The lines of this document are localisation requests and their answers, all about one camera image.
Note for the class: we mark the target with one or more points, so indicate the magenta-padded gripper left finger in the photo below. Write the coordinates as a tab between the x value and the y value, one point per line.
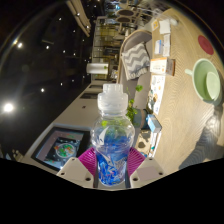
80	168

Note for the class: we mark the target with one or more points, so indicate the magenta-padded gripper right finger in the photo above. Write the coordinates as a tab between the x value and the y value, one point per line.
143	168

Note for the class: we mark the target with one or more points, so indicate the clear blue-label drink bottle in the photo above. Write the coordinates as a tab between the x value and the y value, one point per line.
112	133

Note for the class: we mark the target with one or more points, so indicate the brown card stand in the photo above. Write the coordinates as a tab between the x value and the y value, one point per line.
143	141

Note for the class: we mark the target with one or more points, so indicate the light blue tissue pack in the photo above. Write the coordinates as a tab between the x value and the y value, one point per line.
154	123

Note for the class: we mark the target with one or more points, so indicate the green potted plant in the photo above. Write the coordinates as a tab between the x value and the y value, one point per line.
133	111

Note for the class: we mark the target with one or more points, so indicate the printed paper leaflet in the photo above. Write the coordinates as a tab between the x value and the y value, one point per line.
157	93

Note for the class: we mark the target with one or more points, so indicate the group of ceiling lights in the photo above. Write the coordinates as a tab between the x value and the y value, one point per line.
8	107

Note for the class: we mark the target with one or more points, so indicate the white cylindrical column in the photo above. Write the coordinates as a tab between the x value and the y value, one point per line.
97	68

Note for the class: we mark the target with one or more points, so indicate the small white brown box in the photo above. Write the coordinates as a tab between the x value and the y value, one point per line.
161	66

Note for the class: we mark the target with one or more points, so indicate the pale green mug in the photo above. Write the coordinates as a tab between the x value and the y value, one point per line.
205	80

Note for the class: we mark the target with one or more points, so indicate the flat round red coaster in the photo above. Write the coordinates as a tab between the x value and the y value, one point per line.
205	45

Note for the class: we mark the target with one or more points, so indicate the yellow card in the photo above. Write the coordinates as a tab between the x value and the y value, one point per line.
155	25

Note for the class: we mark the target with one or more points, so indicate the group of dining chairs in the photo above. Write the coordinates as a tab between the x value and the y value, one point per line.
126	18

